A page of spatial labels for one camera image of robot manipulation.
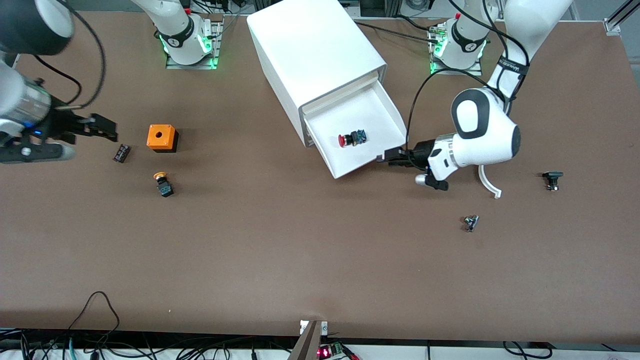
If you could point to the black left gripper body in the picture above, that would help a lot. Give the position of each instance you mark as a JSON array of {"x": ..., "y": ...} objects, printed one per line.
[{"x": 423, "y": 150}]

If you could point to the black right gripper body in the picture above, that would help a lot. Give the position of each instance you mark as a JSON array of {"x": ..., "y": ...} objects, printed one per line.
[{"x": 61, "y": 125}]

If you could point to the white plastic drawer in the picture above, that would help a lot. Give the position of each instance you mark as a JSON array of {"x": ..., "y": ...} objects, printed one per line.
[
  {"x": 340, "y": 95},
  {"x": 372, "y": 115}
]

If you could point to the red push button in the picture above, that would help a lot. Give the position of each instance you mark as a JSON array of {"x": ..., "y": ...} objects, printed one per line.
[{"x": 345, "y": 140}]

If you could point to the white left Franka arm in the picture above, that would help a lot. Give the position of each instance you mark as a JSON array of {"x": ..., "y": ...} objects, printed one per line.
[{"x": 490, "y": 135}]

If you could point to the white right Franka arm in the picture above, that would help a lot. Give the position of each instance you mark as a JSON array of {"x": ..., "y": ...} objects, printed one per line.
[{"x": 175, "y": 30}]

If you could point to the yellow push button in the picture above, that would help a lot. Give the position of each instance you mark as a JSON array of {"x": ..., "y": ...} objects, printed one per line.
[{"x": 164, "y": 187}]

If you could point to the white drawer cabinet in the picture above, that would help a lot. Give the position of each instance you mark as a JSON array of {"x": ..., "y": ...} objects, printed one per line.
[{"x": 310, "y": 50}]

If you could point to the small black terminal block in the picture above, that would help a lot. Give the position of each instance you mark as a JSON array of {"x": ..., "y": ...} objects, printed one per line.
[{"x": 121, "y": 153}]

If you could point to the orange box with hole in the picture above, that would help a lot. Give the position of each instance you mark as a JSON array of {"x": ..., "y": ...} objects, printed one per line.
[{"x": 167, "y": 140}]

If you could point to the small grey metal part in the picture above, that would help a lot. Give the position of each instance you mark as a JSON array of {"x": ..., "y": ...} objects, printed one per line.
[{"x": 471, "y": 222}]

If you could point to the black clamp part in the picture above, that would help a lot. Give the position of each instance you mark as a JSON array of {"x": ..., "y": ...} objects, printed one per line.
[{"x": 552, "y": 176}]

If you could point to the circuit board with red light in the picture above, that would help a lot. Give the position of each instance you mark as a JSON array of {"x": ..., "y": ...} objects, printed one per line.
[{"x": 331, "y": 351}]

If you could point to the white curved plastic bracket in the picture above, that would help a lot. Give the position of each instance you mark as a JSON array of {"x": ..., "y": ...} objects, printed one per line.
[{"x": 492, "y": 189}]

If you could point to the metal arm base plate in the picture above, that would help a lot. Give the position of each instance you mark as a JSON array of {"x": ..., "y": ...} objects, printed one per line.
[
  {"x": 475, "y": 72},
  {"x": 210, "y": 62}
]

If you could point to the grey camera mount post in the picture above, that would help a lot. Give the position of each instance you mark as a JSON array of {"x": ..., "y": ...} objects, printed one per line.
[{"x": 306, "y": 345}]

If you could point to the aluminium frame profile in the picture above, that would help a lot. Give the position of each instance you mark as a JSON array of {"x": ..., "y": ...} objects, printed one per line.
[{"x": 620, "y": 17}]

